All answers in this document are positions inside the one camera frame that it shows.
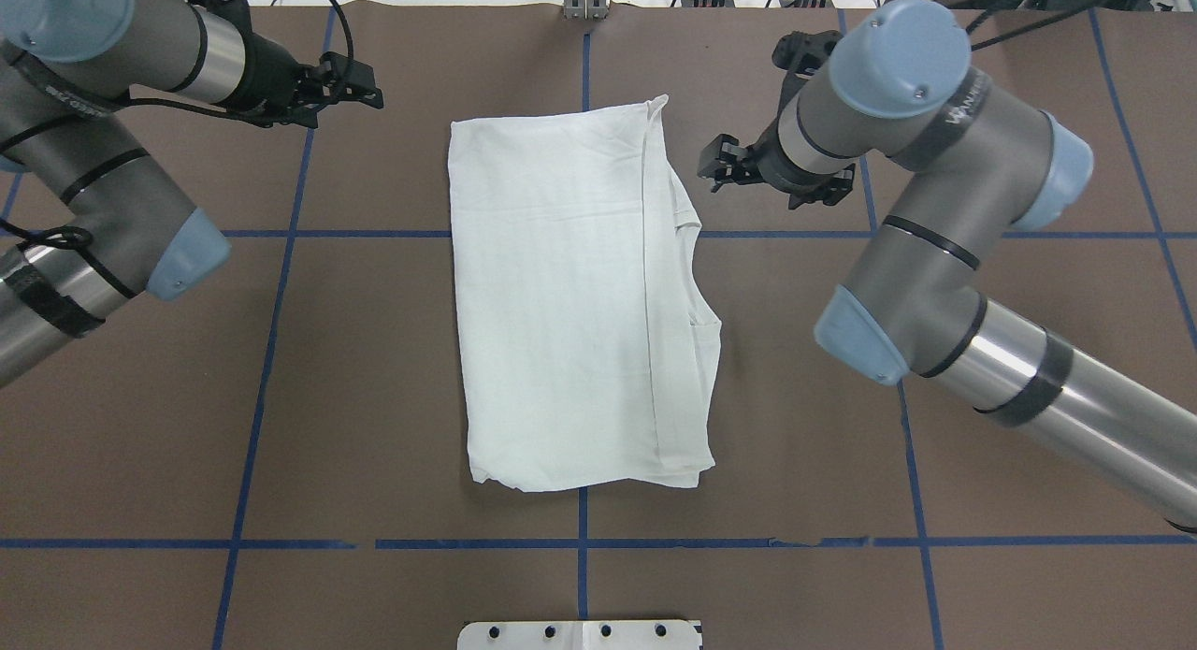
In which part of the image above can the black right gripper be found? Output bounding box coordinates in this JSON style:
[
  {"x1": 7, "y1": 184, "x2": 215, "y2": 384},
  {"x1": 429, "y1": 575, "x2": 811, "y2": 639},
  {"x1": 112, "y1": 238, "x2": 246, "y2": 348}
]
[{"x1": 699, "y1": 126, "x2": 857, "y2": 209}]

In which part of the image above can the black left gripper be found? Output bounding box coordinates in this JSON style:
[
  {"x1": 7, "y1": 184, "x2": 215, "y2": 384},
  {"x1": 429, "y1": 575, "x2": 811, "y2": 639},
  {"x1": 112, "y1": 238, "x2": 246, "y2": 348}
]
[{"x1": 233, "y1": 34, "x2": 384, "y2": 127}]

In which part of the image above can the white printed long-sleeve shirt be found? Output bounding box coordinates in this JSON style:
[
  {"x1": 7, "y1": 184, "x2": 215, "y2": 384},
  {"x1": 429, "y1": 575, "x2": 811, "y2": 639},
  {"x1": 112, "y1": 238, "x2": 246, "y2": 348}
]
[{"x1": 446, "y1": 95, "x2": 722, "y2": 493}]

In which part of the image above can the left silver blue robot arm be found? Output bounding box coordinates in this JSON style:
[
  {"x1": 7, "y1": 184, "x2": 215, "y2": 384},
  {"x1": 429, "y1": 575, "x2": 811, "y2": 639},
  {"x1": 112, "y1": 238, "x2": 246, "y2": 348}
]
[{"x1": 1, "y1": 0, "x2": 384, "y2": 384}]

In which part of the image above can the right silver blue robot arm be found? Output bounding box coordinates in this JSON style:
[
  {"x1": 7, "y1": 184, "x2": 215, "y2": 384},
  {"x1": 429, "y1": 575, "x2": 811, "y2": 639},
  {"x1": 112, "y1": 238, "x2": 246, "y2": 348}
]
[{"x1": 698, "y1": 0, "x2": 1196, "y2": 531}]

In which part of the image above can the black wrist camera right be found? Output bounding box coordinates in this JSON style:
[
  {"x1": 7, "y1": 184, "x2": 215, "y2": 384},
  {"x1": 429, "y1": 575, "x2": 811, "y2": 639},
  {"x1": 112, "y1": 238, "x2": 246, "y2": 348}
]
[{"x1": 771, "y1": 29, "x2": 843, "y2": 103}]

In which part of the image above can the white camera stand column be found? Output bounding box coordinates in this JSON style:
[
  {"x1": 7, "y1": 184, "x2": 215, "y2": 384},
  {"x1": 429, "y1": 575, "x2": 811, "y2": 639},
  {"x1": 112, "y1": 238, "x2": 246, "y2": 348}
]
[{"x1": 456, "y1": 619, "x2": 704, "y2": 649}]

